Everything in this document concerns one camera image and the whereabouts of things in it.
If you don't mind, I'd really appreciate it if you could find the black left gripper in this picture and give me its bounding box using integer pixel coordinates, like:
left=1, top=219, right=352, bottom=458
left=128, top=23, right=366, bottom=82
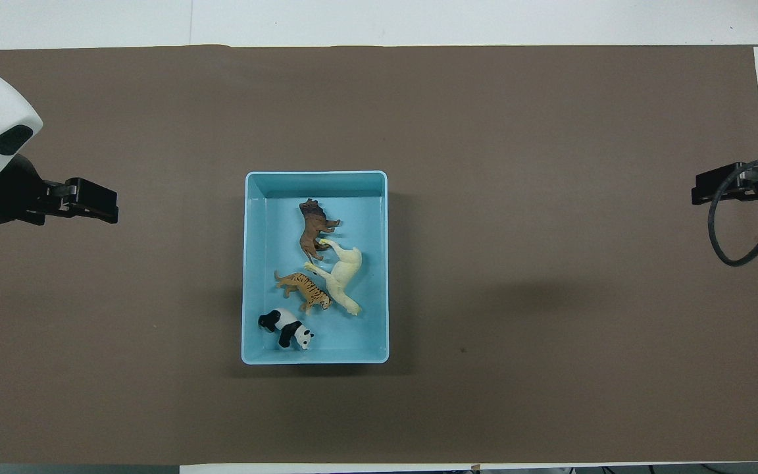
left=0, top=155, right=120, bottom=226

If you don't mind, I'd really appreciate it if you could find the brown lion toy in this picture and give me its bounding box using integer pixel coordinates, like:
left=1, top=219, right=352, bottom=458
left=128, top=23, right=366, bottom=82
left=298, top=198, right=342, bottom=261

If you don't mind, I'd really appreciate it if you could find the orange striped tiger toy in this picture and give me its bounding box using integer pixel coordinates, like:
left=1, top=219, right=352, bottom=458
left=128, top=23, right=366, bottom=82
left=274, top=270, right=334, bottom=314

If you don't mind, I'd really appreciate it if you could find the black and white panda toy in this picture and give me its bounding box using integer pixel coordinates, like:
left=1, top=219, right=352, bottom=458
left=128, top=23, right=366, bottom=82
left=258, top=308, right=316, bottom=350

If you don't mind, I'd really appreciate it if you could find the cream white horse toy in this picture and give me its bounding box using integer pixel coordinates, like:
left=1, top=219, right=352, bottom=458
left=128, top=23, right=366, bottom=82
left=304, top=238, right=363, bottom=317

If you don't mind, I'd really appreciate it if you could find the light blue plastic storage box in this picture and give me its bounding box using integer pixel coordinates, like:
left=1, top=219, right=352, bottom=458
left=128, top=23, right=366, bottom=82
left=241, top=170, right=390, bottom=365

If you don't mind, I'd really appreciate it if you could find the brown table mat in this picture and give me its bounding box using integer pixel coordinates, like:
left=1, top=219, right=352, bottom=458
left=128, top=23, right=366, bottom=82
left=0, top=44, right=758, bottom=465

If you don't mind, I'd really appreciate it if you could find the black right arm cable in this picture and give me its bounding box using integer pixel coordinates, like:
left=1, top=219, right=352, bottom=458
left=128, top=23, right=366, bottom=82
left=707, top=156, right=758, bottom=268

